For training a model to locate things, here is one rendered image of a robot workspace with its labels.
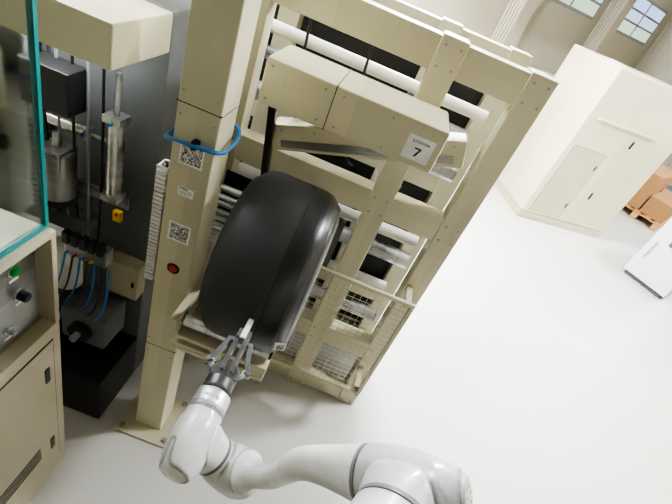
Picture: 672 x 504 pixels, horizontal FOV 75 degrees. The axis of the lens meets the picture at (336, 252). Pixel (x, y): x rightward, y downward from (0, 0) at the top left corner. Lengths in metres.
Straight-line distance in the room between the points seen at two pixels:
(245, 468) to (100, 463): 1.31
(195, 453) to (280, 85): 1.06
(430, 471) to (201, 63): 1.05
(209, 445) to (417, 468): 0.54
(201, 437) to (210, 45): 0.94
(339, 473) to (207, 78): 0.98
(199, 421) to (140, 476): 1.27
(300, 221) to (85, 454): 1.57
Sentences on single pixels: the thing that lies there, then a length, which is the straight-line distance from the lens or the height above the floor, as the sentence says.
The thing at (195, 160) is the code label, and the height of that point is 1.50.
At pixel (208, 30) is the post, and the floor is 1.86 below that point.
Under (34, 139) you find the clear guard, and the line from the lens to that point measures 1.27.
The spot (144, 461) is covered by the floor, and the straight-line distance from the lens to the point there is 2.39.
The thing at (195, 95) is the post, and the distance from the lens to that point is 1.29.
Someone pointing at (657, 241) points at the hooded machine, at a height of 0.56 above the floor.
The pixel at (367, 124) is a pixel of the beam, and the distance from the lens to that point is 1.44.
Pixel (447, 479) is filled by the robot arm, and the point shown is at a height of 1.60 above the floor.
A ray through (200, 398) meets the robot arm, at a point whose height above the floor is 1.19.
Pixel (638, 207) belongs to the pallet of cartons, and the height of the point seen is 0.19.
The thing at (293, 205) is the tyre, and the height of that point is 1.48.
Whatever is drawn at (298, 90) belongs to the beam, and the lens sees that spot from 1.46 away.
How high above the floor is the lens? 2.16
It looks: 35 degrees down
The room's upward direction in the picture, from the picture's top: 24 degrees clockwise
